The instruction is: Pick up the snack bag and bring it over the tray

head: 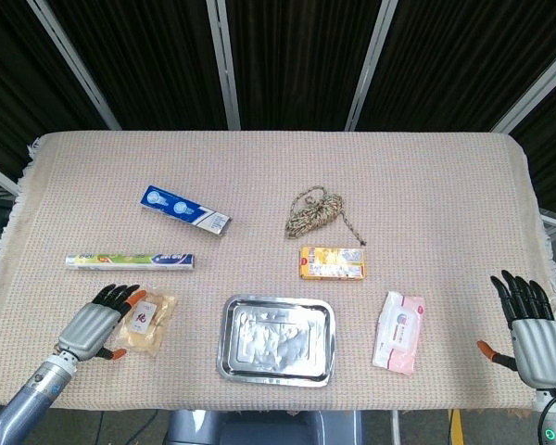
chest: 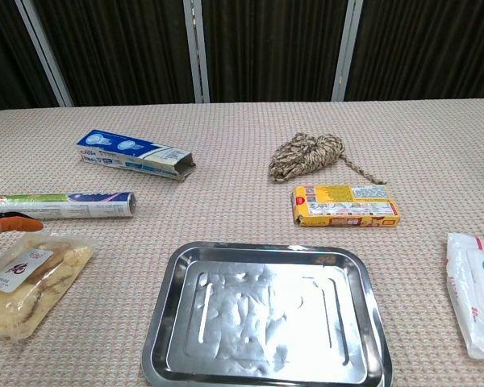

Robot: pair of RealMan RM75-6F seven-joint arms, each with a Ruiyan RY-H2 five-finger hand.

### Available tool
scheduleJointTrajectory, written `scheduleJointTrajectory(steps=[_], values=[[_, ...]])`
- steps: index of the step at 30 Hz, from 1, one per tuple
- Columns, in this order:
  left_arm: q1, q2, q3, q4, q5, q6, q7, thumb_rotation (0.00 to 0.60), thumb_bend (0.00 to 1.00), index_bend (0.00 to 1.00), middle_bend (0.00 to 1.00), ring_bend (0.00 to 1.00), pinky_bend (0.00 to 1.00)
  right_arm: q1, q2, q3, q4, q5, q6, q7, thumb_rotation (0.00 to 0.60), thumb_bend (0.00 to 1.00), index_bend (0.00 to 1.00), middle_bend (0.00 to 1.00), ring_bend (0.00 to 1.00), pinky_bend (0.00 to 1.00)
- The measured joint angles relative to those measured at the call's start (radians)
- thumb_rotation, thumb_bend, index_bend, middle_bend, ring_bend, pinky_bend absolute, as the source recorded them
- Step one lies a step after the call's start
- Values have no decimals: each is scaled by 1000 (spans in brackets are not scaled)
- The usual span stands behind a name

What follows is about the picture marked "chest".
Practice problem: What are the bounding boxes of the stainless steel tray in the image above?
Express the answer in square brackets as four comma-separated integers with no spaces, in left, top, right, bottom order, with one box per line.
[141,241,394,387]

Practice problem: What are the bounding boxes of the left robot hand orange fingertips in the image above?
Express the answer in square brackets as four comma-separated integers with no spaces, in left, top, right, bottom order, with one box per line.
[0,209,44,241]

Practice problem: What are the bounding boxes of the long foil wrap box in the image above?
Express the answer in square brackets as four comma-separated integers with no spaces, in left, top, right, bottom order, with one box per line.
[0,191,137,222]

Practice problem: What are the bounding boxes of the coiled brown twine rope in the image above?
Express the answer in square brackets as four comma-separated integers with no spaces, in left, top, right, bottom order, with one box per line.
[268,132,387,185]

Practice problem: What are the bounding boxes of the clear snack bag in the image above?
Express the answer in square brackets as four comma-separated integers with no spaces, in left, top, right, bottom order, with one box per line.
[0,230,94,342]

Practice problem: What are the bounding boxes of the dark pleated curtain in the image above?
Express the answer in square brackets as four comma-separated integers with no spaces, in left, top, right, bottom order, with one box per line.
[0,0,484,114]

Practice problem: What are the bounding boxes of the blue white toothpaste box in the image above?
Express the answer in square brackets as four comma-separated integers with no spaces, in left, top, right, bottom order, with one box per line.
[76,129,198,181]

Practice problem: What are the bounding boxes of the grey metal frame post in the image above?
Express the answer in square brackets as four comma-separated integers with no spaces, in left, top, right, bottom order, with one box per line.
[15,0,74,108]
[182,0,211,104]
[331,0,364,102]

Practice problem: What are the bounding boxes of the yellow cardboard box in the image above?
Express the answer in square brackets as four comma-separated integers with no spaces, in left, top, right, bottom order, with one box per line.
[292,184,402,228]

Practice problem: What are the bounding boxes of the white pink wet wipes pack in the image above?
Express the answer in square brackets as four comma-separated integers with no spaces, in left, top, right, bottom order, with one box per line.
[445,232,484,360]

